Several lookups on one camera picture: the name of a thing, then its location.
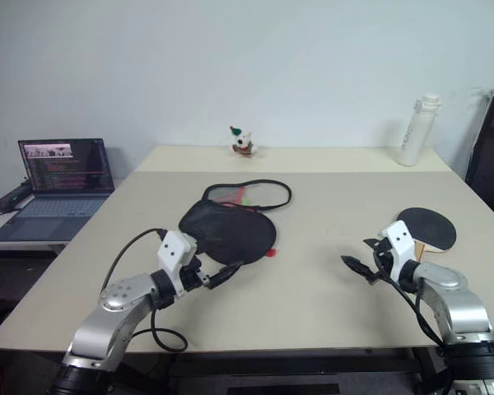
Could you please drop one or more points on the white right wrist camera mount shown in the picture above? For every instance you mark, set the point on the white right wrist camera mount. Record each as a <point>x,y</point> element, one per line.
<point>400,243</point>

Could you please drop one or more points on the black office chair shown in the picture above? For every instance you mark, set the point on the black office chair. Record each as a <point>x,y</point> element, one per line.
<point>492,164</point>

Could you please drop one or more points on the white side table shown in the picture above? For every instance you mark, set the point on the white side table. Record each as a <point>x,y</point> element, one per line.
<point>8,244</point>

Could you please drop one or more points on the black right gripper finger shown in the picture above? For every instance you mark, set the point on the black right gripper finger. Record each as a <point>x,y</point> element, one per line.
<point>374,243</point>
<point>357,265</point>

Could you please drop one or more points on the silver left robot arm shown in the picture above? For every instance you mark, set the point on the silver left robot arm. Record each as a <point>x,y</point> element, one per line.
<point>107,312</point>

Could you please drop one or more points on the small white plush toy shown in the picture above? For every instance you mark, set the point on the small white plush toy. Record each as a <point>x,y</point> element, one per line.
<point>243,144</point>

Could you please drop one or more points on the white water bottle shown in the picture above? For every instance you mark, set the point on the white water bottle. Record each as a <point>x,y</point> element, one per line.
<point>413,136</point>

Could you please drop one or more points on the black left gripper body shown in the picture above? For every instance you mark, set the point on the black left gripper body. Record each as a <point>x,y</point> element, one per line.
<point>193,277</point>

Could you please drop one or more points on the black table tennis paddle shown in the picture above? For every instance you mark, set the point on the black table tennis paddle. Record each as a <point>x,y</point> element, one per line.
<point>430,226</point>

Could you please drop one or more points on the black handheld device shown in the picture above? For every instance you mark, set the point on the black handheld device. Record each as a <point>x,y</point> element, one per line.
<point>10,199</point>

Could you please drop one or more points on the black table frame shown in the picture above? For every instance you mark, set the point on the black table frame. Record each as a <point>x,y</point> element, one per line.
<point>271,364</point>

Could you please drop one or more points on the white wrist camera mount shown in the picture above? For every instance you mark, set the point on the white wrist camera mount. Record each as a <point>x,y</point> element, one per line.
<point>400,243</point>
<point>173,249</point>

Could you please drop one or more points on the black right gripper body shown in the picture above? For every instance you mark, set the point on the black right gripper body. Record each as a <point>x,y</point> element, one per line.
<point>382,257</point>

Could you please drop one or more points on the black paddle case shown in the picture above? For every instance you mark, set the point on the black paddle case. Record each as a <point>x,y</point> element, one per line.
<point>234,230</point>

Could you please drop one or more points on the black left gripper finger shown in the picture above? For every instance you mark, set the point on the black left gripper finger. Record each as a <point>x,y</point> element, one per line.
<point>224,275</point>

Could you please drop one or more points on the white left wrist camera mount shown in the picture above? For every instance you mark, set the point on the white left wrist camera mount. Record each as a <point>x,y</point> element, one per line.
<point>173,249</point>

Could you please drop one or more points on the grey open laptop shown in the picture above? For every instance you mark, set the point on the grey open laptop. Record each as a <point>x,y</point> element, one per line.
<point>61,197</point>

